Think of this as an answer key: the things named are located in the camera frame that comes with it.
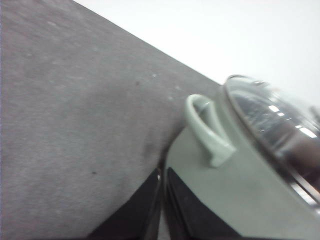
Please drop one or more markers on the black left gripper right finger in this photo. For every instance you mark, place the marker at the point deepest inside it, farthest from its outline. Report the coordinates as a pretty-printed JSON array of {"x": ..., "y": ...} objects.
[{"x": 189, "y": 217}]

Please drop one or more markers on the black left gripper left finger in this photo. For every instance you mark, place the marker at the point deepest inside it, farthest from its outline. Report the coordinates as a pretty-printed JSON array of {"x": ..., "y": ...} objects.
[{"x": 139, "y": 217}]

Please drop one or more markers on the glass steamer lid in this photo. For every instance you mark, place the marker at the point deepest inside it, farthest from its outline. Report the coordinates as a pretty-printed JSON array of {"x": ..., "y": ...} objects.
[{"x": 287, "y": 128}]

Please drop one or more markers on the green electric steamer pot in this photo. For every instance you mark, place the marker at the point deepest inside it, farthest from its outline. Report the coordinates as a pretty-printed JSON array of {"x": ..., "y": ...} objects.
[{"x": 236, "y": 181}]

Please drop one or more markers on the gray table mat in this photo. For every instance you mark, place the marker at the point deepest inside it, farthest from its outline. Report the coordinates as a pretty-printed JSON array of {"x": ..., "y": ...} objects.
[{"x": 87, "y": 111}]

